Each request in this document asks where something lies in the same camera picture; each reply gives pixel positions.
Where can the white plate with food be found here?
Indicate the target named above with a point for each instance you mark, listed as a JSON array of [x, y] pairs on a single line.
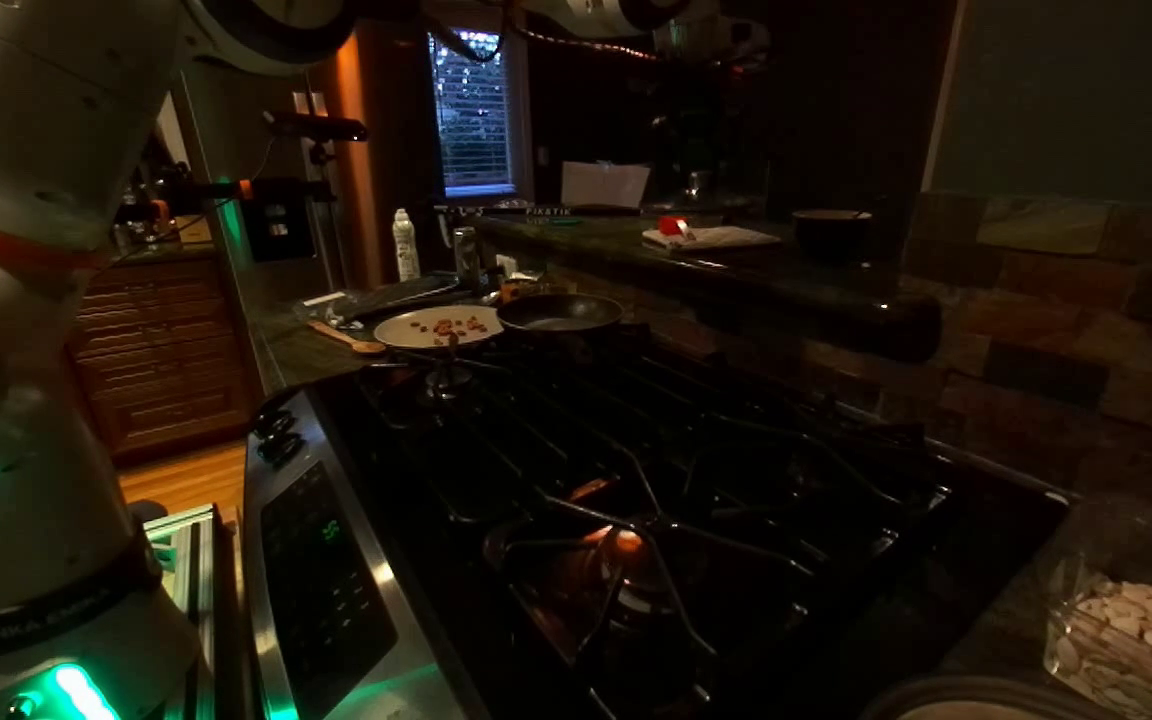
[[440, 326]]

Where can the wooden spatula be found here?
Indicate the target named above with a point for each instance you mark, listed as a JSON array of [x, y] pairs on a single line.
[[356, 345]]

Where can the dark bowl on counter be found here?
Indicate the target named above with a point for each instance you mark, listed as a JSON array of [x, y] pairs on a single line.
[[831, 233]]

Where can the black frying pan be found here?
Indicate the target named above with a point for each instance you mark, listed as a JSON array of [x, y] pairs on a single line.
[[563, 321]]

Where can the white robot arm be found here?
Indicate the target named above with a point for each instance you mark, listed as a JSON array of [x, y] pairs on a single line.
[[87, 631]]

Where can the wooden cabinet drawers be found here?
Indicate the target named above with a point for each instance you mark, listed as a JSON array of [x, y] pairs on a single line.
[[160, 359]]

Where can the white plastic bottle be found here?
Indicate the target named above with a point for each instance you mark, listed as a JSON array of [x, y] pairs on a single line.
[[404, 247]]

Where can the black gas stove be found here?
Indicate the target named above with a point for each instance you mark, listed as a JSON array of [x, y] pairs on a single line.
[[606, 535]]

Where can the clear container with white pieces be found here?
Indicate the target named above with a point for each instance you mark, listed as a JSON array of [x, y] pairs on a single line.
[[1097, 585]]

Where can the red object on counter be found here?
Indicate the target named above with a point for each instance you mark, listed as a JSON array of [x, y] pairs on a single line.
[[673, 226]]

